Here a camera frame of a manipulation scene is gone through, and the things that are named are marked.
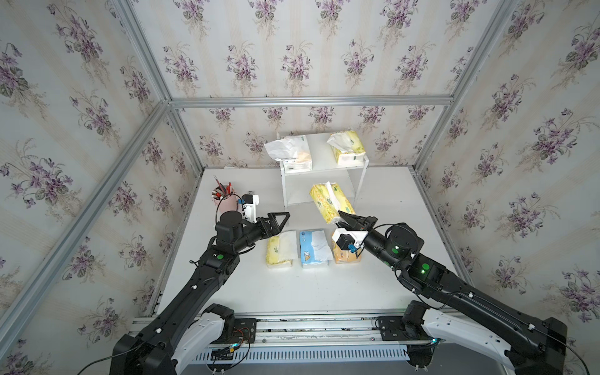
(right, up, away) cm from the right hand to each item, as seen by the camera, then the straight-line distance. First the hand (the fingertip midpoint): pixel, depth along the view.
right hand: (344, 209), depth 64 cm
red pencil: (-47, +7, +34) cm, 58 cm away
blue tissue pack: (-7, -17, +21) cm, 28 cm away
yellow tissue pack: (-4, +3, 0) cm, 5 cm away
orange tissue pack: (+4, -20, +23) cm, 31 cm away
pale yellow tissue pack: (-20, -18, +24) cm, 35 cm away
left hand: (-18, -4, +9) cm, 20 cm away
